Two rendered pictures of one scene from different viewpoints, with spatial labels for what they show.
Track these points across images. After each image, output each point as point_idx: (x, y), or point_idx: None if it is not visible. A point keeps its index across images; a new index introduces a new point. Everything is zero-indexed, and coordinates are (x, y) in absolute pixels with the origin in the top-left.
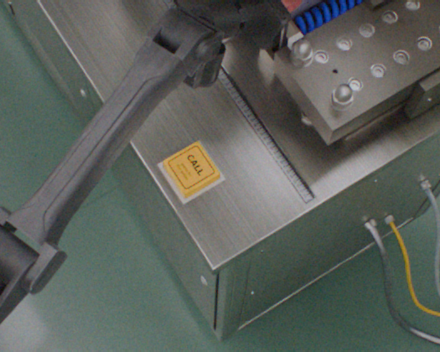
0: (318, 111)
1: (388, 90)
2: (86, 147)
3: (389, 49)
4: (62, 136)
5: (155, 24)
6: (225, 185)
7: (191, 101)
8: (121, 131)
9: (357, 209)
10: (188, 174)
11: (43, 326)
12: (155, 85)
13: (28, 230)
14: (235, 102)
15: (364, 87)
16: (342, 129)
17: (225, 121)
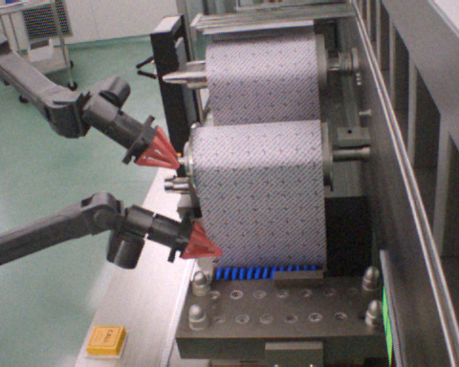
0: (179, 322)
1: (236, 333)
2: (3, 234)
3: (262, 311)
4: None
5: (91, 194)
6: (117, 361)
7: (148, 310)
8: (23, 234)
9: None
10: (98, 339)
11: None
12: (58, 219)
13: None
14: (171, 323)
15: (223, 324)
16: (187, 345)
17: (155, 329)
